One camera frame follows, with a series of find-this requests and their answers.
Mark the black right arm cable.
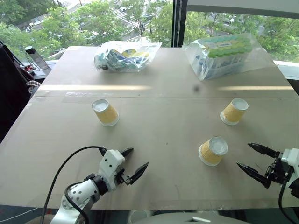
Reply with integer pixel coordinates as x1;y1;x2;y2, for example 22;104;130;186
278;171;299;224

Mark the black fabric chair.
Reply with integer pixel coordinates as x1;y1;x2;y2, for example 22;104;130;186
0;39;38;143

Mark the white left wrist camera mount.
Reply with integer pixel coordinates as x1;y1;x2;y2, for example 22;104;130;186
98;149;126;192

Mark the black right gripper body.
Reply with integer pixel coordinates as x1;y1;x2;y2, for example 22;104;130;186
264;151;293;187

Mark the clear black-capped water bottle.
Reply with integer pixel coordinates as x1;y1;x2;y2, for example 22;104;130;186
24;46;52;71

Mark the green-lidded bottle pack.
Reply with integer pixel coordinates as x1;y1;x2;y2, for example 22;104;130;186
202;35;253;77

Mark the black window post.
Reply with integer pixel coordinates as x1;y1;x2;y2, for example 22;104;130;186
172;0;188;48

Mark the clear bag of blue packets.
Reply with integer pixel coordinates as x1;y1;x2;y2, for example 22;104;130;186
93;41;163;73

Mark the yellow ribbed paper cup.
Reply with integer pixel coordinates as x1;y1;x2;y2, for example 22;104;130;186
198;136;228;167
92;98;120;127
220;98;249;126

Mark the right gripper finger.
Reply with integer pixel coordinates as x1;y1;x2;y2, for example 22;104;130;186
236;161;272;189
247;142;280;158

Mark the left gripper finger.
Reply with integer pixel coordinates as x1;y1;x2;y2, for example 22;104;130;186
128;161;150;186
120;147;135;158

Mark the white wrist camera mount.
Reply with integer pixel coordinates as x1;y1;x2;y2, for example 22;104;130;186
281;148;299;191
98;149;126;192

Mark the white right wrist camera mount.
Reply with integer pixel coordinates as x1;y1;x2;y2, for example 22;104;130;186
281;148;299;191

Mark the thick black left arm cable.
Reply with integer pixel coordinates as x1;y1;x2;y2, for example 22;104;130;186
64;184;90;224

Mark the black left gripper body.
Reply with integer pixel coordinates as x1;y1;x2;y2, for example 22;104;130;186
114;168;131;186

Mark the clear plastic bag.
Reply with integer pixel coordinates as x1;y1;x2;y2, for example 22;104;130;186
183;32;274;82

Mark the beige braided rope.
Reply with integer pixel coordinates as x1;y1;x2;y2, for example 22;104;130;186
26;80;41;92

